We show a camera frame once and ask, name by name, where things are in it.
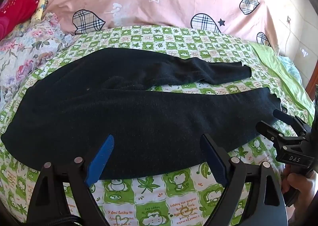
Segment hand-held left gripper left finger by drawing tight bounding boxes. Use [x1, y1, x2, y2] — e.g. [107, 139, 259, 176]
[27, 134, 115, 226]

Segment black pants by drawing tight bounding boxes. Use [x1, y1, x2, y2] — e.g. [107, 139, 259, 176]
[1, 47, 282, 181]

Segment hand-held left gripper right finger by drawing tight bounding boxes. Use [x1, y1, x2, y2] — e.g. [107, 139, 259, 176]
[200, 133, 289, 226]

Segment yellow patterned cloth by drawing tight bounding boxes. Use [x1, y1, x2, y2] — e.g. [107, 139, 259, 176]
[31, 0, 51, 21]

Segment white cable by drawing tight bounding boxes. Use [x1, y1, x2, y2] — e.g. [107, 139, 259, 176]
[279, 22, 292, 55]

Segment plain light green cloth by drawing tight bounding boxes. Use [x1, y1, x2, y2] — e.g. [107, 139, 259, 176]
[248, 41, 315, 127]

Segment floral ruffled pillow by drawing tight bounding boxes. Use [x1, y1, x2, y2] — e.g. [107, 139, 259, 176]
[0, 12, 75, 107]

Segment light blue cloth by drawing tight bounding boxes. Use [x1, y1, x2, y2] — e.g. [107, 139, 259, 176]
[278, 55, 304, 87]

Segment brown wooden bed frame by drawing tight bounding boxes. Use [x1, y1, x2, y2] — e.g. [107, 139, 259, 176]
[305, 65, 318, 108]

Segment person's right hand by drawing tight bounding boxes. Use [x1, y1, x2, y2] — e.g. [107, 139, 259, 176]
[283, 166, 318, 207]

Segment red cloth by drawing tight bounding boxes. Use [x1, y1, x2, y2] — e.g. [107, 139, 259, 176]
[0, 0, 54, 40]

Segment green patterned bed sheet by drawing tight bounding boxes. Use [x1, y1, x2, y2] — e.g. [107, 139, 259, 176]
[0, 18, 314, 226]

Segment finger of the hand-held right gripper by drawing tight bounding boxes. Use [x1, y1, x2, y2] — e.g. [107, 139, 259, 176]
[273, 109, 310, 136]
[256, 121, 306, 147]

